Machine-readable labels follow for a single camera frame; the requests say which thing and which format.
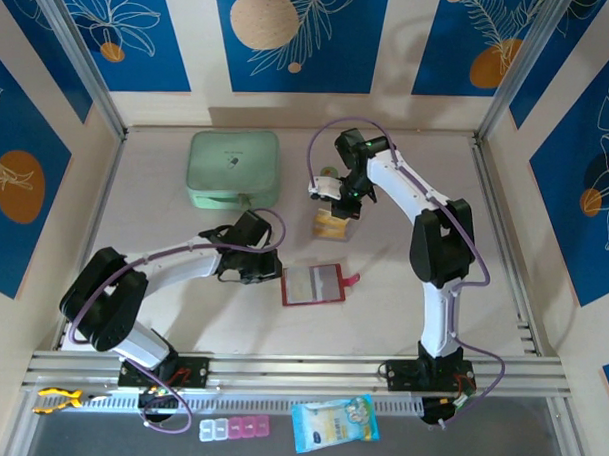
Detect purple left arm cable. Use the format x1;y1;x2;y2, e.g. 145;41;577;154
64;202;288;439

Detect grey metal shelf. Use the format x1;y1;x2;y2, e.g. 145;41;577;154
5;377;593;456

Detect yellow-handled pliers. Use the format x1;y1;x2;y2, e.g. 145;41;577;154
32;386;113;418

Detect black left connector bracket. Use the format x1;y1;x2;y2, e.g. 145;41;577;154
136;385;181;426

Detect red card holder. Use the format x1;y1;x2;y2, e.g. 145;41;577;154
280;260;362;310

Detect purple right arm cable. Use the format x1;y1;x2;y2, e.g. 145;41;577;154
299;115;514;431

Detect aluminium mounting rail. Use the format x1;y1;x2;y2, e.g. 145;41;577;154
21;337;574;406

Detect grey slotted cable duct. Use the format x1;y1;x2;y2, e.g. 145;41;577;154
27;382;425;426

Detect aluminium frame post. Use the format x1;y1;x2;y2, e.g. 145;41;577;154
22;0;132;139
475;0;609;149

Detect blue wet wipes packet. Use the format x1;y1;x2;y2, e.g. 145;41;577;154
290;391;383;456

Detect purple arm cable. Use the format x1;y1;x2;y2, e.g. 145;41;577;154
64;202;288;439
299;115;514;431

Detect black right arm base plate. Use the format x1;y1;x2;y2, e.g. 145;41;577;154
383;357;477;395

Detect black right connector bracket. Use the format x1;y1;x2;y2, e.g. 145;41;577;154
420;394;475;429

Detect mint green zip pouch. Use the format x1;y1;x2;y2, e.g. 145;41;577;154
184;127;282;214

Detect aluminium table side rail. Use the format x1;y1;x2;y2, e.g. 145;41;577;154
52;128;129;356
464;138;564;361

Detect white and pink pill organizer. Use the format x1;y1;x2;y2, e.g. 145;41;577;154
198;411;271;444

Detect black connector bracket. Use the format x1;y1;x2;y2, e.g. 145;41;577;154
420;394;475;429
136;385;181;426

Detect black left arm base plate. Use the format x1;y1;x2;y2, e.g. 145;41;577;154
117;352;211;390

